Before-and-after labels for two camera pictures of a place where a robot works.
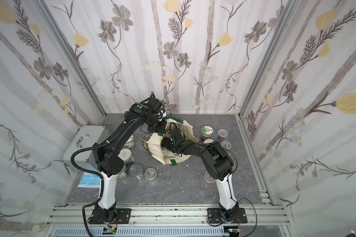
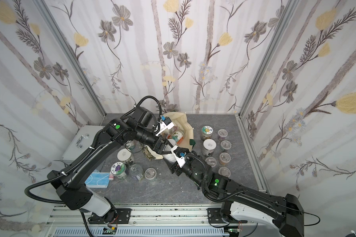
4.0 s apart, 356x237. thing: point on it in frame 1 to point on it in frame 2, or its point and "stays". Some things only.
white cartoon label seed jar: (206, 132) stays
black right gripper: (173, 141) to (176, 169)
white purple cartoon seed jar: (122, 176) stays
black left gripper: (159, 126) to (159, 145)
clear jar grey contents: (226, 144) stays
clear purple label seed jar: (222, 134) stays
